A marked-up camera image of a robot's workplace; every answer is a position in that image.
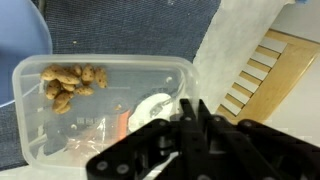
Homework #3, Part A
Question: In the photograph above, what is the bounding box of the metal spoon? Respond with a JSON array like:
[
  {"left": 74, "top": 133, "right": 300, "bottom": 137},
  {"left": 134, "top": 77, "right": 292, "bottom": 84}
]
[{"left": 149, "top": 98, "right": 176, "bottom": 116}]

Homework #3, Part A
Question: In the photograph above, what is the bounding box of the clear plastic lunchbox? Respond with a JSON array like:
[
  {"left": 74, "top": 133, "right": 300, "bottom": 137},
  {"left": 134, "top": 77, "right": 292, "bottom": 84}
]
[{"left": 11, "top": 54, "right": 201, "bottom": 171}]

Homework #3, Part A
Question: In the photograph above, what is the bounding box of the white round plate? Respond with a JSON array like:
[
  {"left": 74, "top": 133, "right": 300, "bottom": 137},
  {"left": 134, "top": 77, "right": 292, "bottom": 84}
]
[{"left": 127, "top": 93, "right": 175, "bottom": 133}]

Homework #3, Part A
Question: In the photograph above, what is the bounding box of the blue plastic bowl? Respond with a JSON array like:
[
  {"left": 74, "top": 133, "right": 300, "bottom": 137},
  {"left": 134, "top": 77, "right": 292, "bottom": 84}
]
[{"left": 0, "top": 0, "right": 54, "bottom": 108}]

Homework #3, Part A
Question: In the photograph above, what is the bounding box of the wooden chair with narrow back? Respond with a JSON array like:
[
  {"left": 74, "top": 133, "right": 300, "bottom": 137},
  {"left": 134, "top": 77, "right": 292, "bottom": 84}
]
[{"left": 215, "top": 28, "right": 320, "bottom": 126}]

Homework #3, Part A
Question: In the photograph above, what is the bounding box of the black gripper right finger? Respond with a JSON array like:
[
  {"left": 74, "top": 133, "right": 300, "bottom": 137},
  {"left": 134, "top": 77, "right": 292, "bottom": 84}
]
[{"left": 198, "top": 98, "right": 320, "bottom": 180}]

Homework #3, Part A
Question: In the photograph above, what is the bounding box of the small dark blue cloth mat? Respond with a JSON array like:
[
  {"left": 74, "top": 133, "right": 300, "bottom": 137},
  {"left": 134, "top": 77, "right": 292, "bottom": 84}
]
[{"left": 31, "top": 0, "right": 222, "bottom": 63}]

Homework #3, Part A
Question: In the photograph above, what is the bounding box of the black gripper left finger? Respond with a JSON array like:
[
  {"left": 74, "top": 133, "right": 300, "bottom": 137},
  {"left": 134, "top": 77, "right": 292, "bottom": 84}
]
[{"left": 85, "top": 98, "right": 214, "bottom": 180}]

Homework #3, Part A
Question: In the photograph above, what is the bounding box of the large dark blue cloth mat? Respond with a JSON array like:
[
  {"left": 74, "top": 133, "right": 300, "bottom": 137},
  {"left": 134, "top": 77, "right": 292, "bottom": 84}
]
[{"left": 0, "top": 102, "right": 29, "bottom": 172}]

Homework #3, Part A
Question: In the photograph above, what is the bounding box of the brown speckled snack piece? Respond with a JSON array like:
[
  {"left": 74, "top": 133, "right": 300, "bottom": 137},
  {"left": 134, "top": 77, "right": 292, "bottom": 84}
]
[
  {"left": 52, "top": 91, "right": 75, "bottom": 111},
  {"left": 54, "top": 71, "right": 81, "bottom": 85},
  {"left": 45, "top": 79, "right": 62, "bottom": 100},
  {"left": 54, "top": 103, "right": 73, "bottom": 115},
  {"left": 81, "top": 63, "right": 96, "bottom": 84},
  {"left": 70, "top": 63, "right": 83, "bottom": 78},
  {"left": 40, "top": 64, "right": 63, "bottom": 82},
  {"left": 60, "top": 83, "right": 77, "bottom": 93},
  {"left": 73, "top": 85, "right": 95, "bottom": 97},
  {"left": 94, "top": 67, "right": 108, "bottom": 89}
]

